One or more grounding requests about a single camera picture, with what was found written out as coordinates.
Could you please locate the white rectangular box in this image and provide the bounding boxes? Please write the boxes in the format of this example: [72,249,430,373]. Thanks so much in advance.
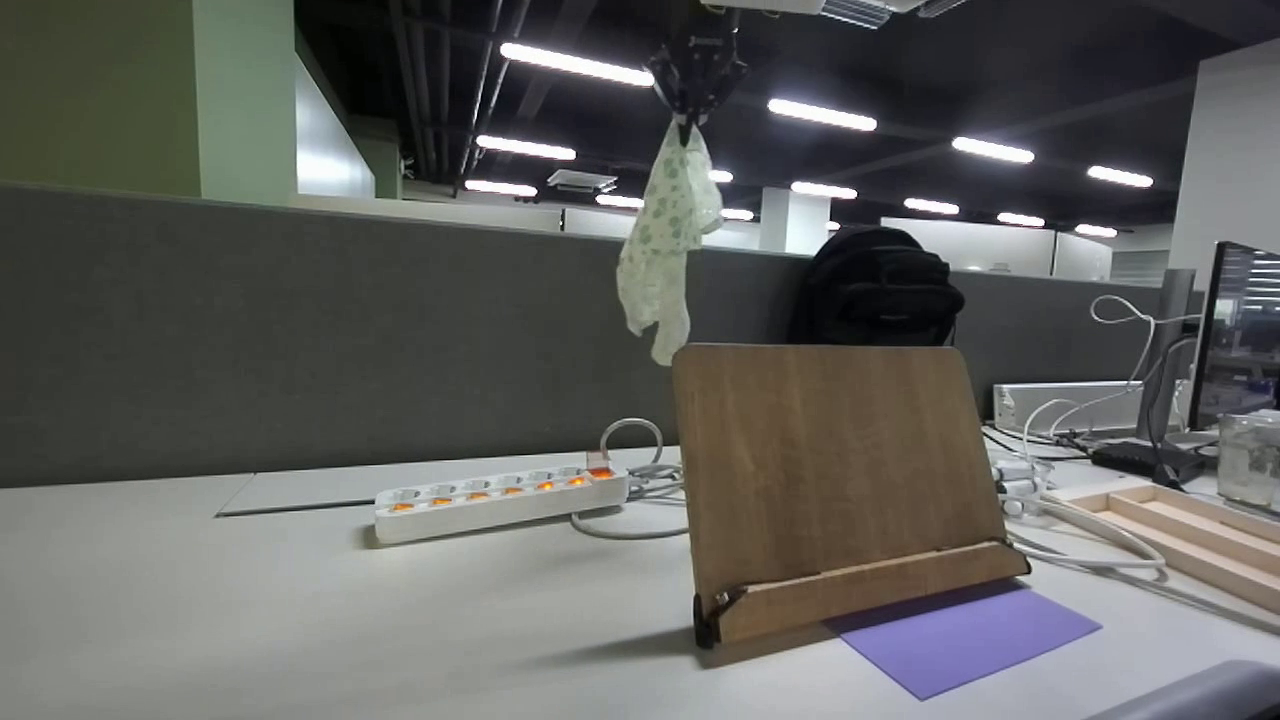
[986,374,1152,442]

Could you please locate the purple paper sheet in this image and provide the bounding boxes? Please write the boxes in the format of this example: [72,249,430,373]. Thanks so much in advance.
[836,585,1104,703]

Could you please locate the black computer monitor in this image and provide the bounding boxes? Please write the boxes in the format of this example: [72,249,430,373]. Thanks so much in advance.
[1183,234,1280,437]

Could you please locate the white desk cable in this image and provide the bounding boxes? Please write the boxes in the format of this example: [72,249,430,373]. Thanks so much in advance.
[995,477,1172,592]

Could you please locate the white power strip cable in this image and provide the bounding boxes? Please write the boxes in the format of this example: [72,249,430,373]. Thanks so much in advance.
[566,410,692,544]

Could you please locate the grey monitor stand post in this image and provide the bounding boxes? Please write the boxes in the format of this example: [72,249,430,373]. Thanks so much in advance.
[1140,264,1204,448]

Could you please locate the clear plastic container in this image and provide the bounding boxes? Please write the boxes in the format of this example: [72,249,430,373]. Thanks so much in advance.
[1211,409,1280,519]

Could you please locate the grey office partition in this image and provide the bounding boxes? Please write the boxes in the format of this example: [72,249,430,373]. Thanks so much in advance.
[0,180,1206,493]

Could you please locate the light wooden frame tray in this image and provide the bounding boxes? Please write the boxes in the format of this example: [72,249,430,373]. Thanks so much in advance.
[1037,479,1280,621]

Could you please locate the grey chair back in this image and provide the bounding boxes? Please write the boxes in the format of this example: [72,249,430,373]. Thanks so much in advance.
[1089,657,1280,720]

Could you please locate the white hanging cable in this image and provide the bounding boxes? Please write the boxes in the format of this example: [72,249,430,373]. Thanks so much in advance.
[1085,290,1204,391]

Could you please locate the black stand base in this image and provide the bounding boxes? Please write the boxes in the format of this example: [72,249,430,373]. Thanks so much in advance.
[1089,437,1211,493]

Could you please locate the brown wooden board stand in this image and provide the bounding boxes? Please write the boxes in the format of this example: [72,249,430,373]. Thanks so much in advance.
[668,338,1037,668]

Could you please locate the white power strip orange switches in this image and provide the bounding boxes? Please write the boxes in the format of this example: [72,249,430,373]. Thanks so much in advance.
[369,455,636,549]

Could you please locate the green patterned white towel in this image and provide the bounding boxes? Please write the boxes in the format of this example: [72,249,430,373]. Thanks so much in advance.
[611,114,727,373]

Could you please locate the black backpack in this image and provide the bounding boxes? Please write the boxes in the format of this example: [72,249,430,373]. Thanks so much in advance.
[785,222,967,352]

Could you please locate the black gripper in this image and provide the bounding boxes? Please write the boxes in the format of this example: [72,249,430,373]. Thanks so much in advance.
[649,29,752,143]

